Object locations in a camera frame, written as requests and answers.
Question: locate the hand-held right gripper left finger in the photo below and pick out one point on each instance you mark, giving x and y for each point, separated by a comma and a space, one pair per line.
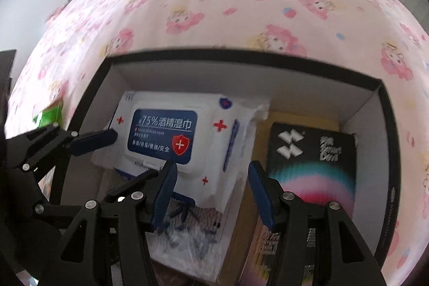
164, 199

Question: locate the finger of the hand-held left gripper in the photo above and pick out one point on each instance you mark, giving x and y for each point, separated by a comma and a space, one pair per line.
57, 211
97, 140

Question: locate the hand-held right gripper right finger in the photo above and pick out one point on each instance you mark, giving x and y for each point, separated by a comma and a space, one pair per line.
263, 199

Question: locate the white wet wipes pack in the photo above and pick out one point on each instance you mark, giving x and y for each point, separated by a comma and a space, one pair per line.
207, 138

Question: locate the black storage box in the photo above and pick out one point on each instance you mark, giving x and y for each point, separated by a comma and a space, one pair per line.
234, 71

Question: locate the green snack packet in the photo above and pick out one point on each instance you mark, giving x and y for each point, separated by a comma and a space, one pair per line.
50, 115

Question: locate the yellow flat box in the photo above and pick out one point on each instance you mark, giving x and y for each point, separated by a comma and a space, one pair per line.
301, 120

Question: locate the pink printed cloth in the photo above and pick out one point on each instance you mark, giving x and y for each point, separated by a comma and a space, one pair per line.
234, 4

